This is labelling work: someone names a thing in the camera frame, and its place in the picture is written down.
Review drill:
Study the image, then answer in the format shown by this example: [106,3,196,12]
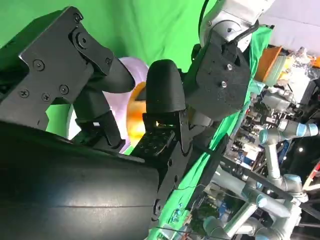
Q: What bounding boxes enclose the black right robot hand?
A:
[0,6,194,240]

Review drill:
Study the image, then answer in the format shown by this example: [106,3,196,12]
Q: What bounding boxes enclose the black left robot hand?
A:
[191,111,230,157]

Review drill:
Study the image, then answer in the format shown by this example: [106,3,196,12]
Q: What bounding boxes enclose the lilac plate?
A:
[66,56,151,155]

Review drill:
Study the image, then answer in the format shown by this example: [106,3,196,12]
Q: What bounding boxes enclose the green table cloth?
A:
[0,0,273,240]

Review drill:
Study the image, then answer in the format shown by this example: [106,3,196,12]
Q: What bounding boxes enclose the orange and white bread roll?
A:
[126,81,151,141]

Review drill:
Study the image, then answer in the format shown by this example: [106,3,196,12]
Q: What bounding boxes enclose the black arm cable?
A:
[233,19,260,45]

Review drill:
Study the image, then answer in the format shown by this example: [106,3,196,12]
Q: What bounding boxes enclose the orange storage bin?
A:
[254,45,283,83]

